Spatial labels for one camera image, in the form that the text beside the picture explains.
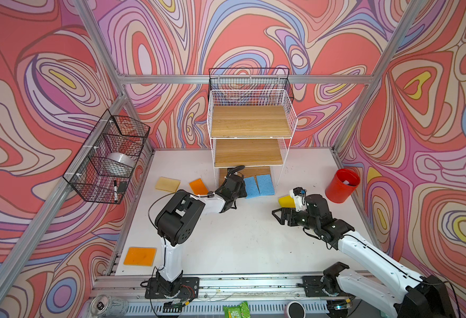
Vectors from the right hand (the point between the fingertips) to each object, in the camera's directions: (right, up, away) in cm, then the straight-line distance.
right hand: (281, 216), depth 82 cm
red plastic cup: (+30, +12, +8) cm, 34 cm away
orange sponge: (-38, +10, +20) cm, 45 cm away
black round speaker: (+1, -27, -16) cm, 32 cm away
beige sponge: (-57, +12, +23) cm, 62 cm away
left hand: (-14, +12, +17) cm, 25 cm away
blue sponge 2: (-11, +10, +18) cm, 24 cm away
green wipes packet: (-19, -30, -14) cm, 38 cm away
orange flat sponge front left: (-58, -16, -3) cm, 60 cm away
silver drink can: (-58, -22, -22) cm, 66 cm away
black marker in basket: (-64, +11, -10) cm, 65 cm away
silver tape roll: (-62, +22, -12) cm, 66 cm away
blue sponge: (-3, +11, +20) cm, 23 cm away
